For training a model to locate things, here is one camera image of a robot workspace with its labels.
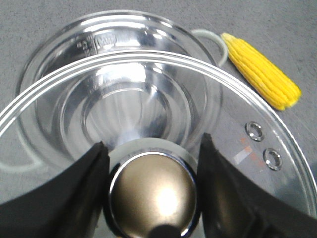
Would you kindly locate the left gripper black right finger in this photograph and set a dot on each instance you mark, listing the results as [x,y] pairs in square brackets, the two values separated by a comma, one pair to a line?
[233,206]

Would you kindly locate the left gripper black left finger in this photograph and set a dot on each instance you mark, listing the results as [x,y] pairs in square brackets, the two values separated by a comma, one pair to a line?
[67,206]

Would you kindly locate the yellow plastic corn cob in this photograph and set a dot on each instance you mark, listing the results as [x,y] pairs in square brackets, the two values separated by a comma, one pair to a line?
[264,76]

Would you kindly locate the glass pot lid with knob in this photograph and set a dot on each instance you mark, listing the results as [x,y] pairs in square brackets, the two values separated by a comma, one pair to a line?
[152,185]

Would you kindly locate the pale green electric cooking pot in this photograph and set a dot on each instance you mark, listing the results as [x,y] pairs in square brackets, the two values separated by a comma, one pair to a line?
[111,77]

